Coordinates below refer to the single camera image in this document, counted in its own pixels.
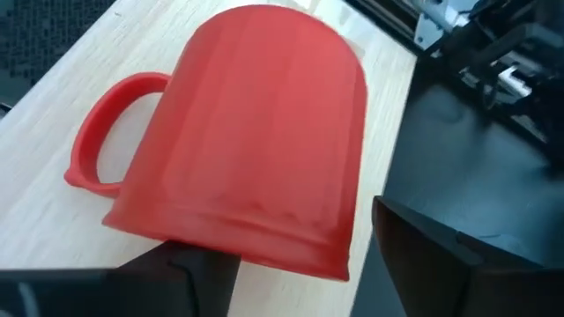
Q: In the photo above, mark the red plastic mug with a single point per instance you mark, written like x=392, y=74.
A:
x=264, y=145

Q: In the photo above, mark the white metal bracket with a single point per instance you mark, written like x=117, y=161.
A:
x=436, y=24

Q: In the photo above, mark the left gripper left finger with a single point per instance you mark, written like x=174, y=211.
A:
x=110, y=292

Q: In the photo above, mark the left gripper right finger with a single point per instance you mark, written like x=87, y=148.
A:
x=462, y=277

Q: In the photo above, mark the black aluminium table frame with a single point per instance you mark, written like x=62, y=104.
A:
x=388, y=24

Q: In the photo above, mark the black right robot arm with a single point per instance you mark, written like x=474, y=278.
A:
x=511, y=53

